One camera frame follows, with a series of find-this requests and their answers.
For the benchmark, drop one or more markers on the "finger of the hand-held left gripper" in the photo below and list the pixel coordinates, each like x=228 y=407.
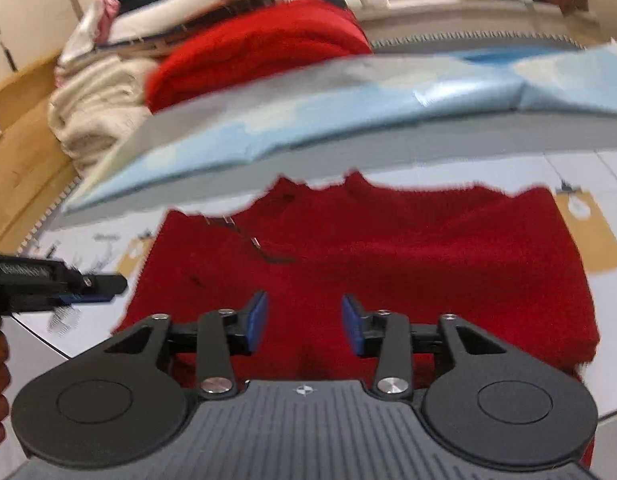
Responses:
x=101 y=285

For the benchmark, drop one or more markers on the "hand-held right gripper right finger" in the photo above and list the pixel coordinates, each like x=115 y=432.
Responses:
x=352 y=325

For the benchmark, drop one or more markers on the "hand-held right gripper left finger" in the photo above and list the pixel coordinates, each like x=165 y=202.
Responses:
x=257 y=322

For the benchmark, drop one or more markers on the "dark red knit sweater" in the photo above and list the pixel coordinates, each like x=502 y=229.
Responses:
x=388 y=270

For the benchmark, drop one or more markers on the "cream folded quilt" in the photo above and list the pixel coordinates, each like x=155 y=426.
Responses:
x=93 y=105

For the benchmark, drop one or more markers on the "light blue folded sheet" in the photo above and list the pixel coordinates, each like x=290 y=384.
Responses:
x=338 y=110

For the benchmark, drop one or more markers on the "white wardrobe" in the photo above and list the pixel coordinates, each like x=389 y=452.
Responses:
x=23 y=10

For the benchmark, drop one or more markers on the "pink cloth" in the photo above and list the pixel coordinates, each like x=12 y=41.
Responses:
x=107 y=10

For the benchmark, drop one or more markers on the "red folded blanket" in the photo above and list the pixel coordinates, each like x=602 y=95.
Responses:
x=258 y=45

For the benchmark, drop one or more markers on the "stack of cream folded blankets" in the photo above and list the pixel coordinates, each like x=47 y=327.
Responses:
x=188 y=5

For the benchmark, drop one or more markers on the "grey mattress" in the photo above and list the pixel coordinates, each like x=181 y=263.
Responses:
x=463 y=40

